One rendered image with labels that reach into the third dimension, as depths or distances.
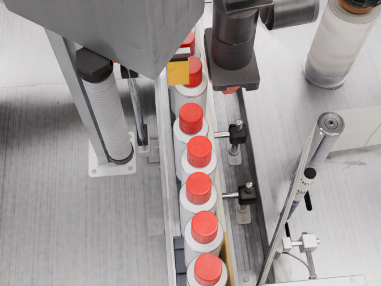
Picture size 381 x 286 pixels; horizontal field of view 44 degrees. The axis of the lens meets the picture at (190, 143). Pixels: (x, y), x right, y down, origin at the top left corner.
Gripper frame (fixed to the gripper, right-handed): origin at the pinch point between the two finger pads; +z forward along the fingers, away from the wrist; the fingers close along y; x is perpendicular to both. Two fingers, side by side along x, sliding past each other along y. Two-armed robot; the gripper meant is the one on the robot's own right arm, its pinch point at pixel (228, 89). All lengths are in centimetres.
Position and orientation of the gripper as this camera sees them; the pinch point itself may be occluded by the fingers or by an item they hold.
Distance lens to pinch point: 74.3
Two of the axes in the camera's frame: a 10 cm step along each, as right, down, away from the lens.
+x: -9.9, 1.1, -0.3
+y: -1.1, -8.9, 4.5
